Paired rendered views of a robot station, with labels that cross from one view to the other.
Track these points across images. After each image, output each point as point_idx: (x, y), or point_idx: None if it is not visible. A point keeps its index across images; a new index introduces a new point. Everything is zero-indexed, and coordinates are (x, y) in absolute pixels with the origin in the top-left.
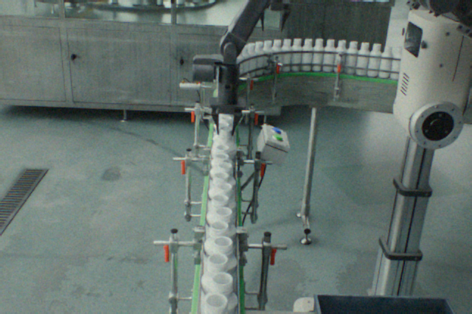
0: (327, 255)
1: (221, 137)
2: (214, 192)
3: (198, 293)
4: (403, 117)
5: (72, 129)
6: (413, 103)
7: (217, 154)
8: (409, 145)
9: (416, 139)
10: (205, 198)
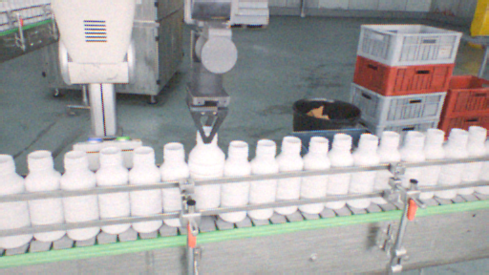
0: None
1: (216, 141)
2: (328, 158)
3: (478, 157)
4: (108, 66)
5: None
6: (125, 44)
7: (264, 146)
8: (105, 94)
9: (135, 77)
10: (233, 230)
